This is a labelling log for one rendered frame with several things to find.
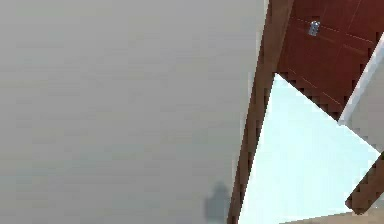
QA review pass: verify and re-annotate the silver door handle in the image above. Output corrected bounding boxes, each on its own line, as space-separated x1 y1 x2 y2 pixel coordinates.
307 20 322 37

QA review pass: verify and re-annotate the brown door frame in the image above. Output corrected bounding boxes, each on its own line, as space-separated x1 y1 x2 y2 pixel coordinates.
226 0 384 224

